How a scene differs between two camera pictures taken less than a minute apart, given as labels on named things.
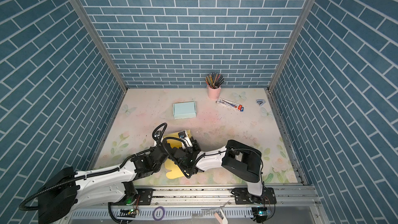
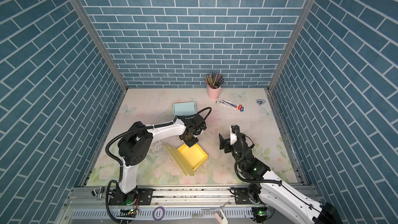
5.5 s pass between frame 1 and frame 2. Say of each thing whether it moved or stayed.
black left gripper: moved
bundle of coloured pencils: stayed
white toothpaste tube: stayed
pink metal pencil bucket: stayed
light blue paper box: stayed
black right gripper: moved
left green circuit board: stayed
